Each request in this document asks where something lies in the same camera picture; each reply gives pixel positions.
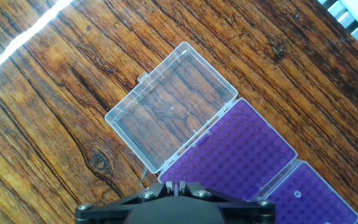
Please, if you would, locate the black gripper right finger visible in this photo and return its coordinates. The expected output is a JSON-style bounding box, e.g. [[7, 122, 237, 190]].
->
[[176, 181, 276, 224]]

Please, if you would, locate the brown wooden board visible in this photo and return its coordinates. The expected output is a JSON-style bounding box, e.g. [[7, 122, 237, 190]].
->
[[0, 0, 358, 224]]

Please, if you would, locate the purple pipette tip box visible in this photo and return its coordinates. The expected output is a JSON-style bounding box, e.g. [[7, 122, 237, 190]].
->
[[255, 158, 358, 224], [104, 41, 298, 203]]

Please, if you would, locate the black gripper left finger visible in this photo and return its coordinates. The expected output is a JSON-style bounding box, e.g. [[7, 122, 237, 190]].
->
[[75, 182, 177, 224]]

